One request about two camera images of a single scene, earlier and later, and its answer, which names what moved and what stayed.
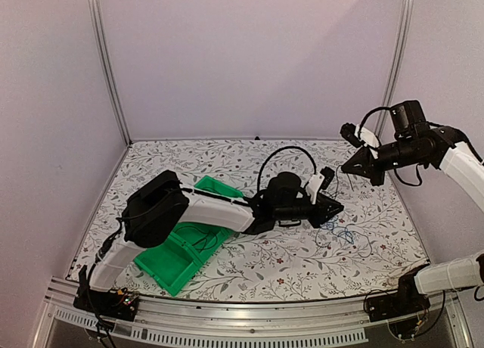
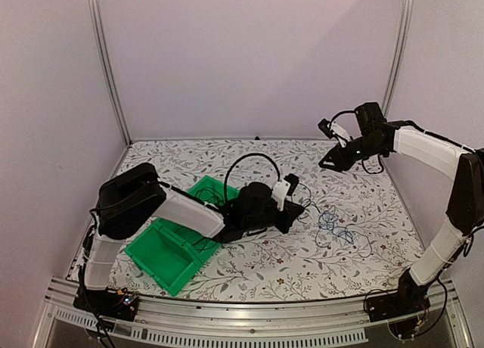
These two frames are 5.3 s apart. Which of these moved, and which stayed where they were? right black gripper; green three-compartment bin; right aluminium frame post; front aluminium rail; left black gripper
Moved: right black gripper; left black gripper
Stayed: right aluminium frame post; green three-compartment bin; front aluminium rail
